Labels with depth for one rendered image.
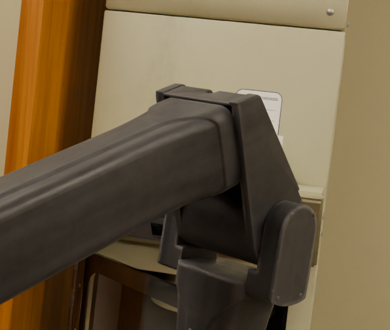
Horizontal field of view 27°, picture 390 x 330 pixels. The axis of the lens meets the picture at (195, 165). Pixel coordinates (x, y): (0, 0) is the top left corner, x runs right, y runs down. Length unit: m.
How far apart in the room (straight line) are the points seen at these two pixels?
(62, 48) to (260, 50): 0.27
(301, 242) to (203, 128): 0.11
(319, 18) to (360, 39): 0.44
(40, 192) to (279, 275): 0.19
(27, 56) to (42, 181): 0.62
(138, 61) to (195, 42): 0.08
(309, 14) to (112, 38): 0.26
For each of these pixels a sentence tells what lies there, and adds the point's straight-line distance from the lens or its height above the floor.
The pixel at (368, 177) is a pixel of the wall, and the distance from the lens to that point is 1.50.
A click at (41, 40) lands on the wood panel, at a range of 1.06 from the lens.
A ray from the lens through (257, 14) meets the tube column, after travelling 1.08.
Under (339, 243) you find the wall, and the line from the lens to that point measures 1.51.
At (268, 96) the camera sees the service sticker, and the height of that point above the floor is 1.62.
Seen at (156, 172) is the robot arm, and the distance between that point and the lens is 0.48.
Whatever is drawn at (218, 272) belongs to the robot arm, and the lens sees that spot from 0.57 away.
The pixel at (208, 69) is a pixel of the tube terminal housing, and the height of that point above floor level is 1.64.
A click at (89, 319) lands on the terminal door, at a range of 1.10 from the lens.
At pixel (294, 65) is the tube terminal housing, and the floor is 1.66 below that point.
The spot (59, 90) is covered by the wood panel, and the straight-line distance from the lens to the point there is 1.13.
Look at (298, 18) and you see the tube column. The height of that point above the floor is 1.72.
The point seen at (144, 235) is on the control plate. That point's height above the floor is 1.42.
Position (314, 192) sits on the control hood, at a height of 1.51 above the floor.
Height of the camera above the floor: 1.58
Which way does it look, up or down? 3 degrees down
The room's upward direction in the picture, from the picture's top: 7 degrees clockwise
